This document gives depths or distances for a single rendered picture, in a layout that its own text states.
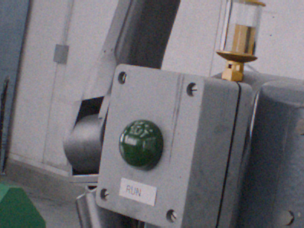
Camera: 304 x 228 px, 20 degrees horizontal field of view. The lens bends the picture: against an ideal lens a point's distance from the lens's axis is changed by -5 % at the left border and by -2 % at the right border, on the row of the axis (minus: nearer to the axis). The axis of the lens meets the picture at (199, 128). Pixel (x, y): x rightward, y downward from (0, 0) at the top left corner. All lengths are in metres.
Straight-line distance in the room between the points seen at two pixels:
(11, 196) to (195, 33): 2.32
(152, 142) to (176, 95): 0.03
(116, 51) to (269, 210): 0.38
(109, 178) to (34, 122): 8.52
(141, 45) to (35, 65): 8.28
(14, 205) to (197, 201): 5.77
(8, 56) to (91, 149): 8.33
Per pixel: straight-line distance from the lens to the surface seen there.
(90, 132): 0.85
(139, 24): 0.89
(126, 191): 0.54
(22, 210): 6.32
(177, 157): 0.52
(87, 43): 8.56
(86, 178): 0.87
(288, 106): 0.54
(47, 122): 8.90
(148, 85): 0.54
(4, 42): 9.12
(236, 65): 0.60
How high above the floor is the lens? 1.33
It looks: 3 degrees down
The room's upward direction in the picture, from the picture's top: 9 degrees clockwise
